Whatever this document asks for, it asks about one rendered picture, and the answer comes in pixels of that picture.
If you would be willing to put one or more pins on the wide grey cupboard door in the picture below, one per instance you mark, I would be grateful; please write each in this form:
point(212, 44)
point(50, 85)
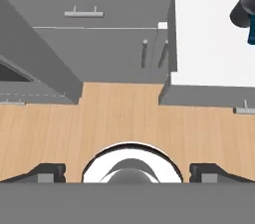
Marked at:
point(99, 55)

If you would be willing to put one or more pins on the open drawer with white inside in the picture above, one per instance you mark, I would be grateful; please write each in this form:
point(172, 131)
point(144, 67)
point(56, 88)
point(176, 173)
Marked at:
point(212, 52)

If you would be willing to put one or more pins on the grey protruding cupboard unit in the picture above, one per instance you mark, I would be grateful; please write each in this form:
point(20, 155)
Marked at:
point(40, 65)

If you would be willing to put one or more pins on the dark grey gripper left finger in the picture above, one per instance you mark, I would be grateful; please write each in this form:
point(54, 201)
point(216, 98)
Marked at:
point(50, 171)

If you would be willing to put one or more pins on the grey drawer front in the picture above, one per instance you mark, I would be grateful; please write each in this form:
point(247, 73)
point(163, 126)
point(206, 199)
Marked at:
point(126, 9)

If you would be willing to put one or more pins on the white and black round object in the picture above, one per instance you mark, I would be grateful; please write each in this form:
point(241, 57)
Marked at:
point(99, 168)

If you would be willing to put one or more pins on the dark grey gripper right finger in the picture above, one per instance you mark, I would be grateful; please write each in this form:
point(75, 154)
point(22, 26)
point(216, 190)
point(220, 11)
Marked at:
point(205, 171)

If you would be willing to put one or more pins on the narrow grey cupboard door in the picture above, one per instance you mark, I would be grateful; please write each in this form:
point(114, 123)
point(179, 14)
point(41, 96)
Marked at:
point(159, 68)

